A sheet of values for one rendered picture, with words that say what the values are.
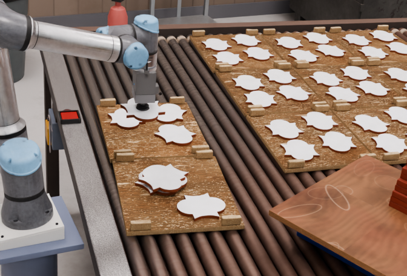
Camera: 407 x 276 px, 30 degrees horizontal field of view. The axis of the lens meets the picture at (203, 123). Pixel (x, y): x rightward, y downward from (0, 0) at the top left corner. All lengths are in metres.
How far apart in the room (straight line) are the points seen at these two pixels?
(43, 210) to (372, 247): 0.93
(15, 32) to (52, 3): 4.17
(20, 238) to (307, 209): 0.82
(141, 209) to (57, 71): 1.10
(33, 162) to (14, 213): 0.17
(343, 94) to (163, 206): 1.13
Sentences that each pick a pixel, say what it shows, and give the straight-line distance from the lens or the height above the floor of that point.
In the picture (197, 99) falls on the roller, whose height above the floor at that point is 0.92.
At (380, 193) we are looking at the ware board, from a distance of 2.33.
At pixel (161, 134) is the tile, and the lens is 2.69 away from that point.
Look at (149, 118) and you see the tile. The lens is 2.40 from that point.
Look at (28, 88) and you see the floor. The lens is 5.26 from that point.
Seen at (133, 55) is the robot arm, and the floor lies 1.40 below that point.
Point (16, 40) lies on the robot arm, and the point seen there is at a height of 1.47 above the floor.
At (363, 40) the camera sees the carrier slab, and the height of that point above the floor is 0.95.
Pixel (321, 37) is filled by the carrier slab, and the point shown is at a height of 0.95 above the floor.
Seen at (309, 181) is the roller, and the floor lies 0.92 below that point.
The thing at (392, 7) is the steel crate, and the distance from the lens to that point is 5.94.
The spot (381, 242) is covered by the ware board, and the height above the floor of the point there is 1.04.
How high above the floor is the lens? 2.22
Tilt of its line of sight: 27 degrees down
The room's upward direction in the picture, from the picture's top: 5 degrees clockwise
